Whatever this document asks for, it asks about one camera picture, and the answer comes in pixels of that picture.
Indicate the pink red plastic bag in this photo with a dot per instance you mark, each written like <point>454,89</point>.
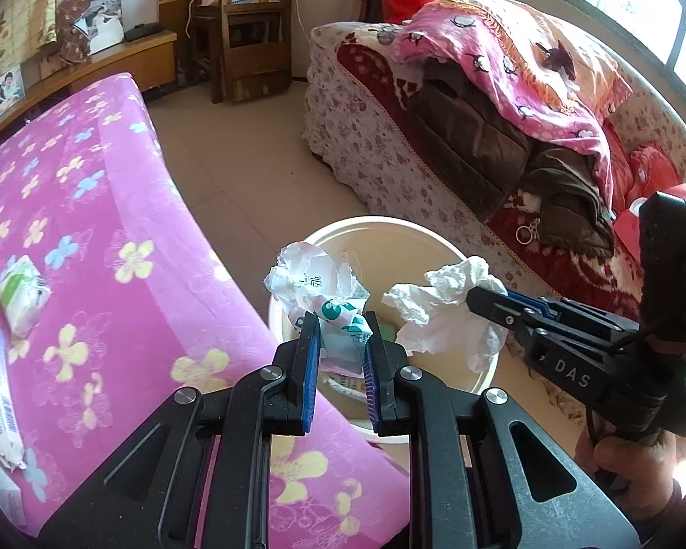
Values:
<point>629,223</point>

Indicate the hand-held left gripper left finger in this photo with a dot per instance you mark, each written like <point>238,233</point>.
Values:
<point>306,366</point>

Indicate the wedding photo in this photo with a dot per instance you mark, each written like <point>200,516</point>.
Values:
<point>100,26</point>

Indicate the brown coat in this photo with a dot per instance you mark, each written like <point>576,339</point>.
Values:
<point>469,137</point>

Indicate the wooden cabinet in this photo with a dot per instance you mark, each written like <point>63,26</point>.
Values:
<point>143,51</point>

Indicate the floral covered sofa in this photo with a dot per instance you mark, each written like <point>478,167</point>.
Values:
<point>354,120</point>

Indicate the cream floral cloth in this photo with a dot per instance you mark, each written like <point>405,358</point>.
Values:
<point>11,11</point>

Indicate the white green tissue pack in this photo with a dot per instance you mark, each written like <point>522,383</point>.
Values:
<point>23,294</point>

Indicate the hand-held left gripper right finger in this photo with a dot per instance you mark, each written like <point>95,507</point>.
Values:
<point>371,371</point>

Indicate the pink cartoon blanket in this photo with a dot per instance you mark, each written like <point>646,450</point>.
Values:
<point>526,108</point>

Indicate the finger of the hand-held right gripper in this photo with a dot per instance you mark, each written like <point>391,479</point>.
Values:
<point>497,309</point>
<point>571,310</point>

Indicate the small black box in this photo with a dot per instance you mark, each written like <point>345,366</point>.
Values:
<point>143,31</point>

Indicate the person's right hand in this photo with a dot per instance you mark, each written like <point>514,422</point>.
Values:
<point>623,472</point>

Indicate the peach fringed cushion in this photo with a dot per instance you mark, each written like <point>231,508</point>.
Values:
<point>520,28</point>

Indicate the couple photo frame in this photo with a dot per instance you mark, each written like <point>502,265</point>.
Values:
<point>3,96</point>

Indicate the round white bin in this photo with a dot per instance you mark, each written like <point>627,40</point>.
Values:
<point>371,227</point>

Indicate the white green wrapper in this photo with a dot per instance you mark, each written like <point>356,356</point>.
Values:
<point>320,286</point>

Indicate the dark wooden chair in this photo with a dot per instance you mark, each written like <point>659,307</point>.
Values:
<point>251,63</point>

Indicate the red patterned sofa throw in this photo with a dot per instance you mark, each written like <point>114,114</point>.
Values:
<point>371,74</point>

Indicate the white plastic packet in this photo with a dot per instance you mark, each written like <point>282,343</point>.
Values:
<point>0,400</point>

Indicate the white tissue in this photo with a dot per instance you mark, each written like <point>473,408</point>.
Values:
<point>434,309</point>

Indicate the pink floral bed blanket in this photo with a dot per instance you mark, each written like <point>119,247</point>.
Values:
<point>120,194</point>

